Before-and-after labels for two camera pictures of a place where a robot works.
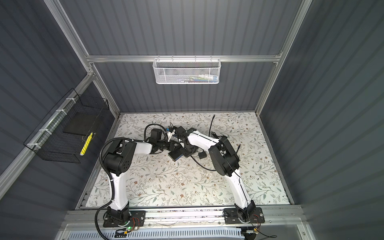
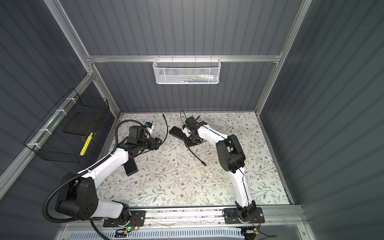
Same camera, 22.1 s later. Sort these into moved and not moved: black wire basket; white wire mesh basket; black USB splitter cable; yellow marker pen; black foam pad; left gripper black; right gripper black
Moved: right gripper black; black USB splitter cable; left gripper black
Not moved: white wire mesh basket; black foam pad; black wire basket; yellow marker pen
